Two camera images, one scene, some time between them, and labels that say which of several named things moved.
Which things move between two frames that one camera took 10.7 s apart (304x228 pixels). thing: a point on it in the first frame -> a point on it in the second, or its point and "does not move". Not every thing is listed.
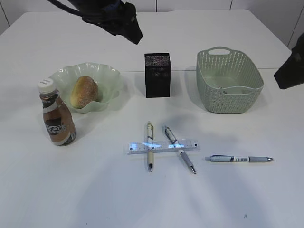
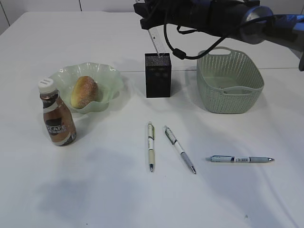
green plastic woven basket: x=228 y=82 does not move
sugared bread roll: x=84 y=91 does not move
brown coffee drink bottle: x=59 y=123 does not move
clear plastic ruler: x=156 y=147 -> x=158 y=36
